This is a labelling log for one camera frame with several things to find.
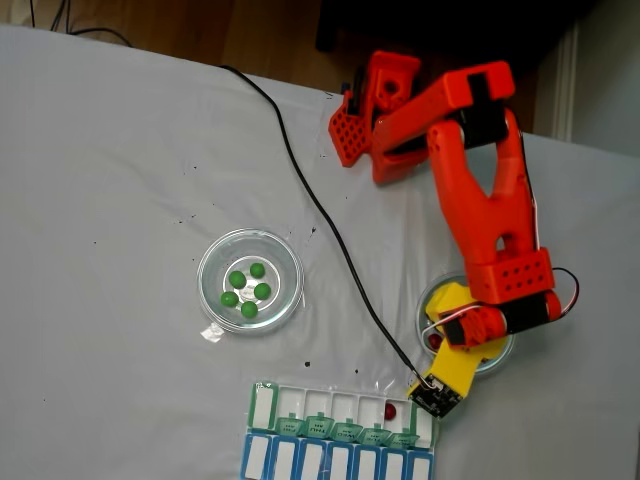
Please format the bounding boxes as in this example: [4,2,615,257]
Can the black camera circuit board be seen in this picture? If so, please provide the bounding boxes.
[405,372,464,420]

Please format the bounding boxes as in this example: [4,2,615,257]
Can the thin black floor cable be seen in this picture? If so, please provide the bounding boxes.
[27,0,134,49]

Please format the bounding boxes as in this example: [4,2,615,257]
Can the dark wooden furniture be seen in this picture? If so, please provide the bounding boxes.
[314,0,601,96]

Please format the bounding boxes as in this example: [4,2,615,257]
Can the clear glass dish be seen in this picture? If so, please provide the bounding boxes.
[416,271,516,377]
[196,228,306,335]

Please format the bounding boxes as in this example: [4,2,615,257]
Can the white door trim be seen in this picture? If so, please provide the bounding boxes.
[552,19,581,144]

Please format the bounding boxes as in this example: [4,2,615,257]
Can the weekly pill organizer box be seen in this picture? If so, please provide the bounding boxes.
[240,380,441,480]

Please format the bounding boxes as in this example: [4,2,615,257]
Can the black camera cable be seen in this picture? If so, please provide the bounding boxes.
[218,63,431,389]

